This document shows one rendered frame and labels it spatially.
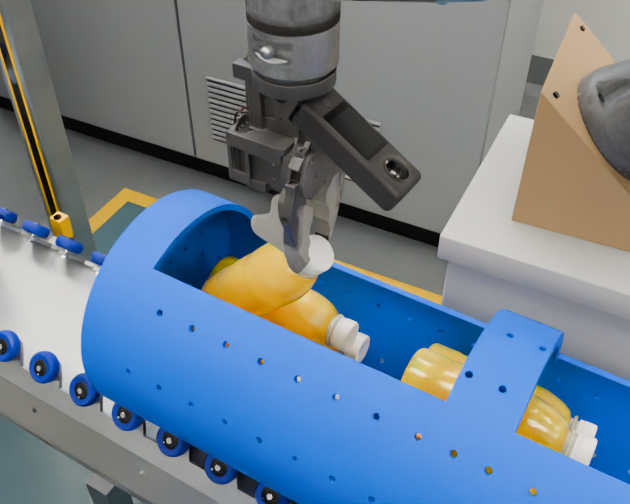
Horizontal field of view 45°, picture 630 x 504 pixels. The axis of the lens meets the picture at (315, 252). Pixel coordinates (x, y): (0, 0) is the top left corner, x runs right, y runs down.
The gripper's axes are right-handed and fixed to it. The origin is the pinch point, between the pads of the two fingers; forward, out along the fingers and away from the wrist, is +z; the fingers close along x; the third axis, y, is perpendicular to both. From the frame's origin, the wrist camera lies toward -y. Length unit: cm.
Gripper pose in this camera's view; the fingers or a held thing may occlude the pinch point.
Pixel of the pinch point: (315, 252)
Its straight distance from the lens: 75.5
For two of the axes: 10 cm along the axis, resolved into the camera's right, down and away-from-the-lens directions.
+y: -8.6, -3.4, 3.7
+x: -5.1, 5.8, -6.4
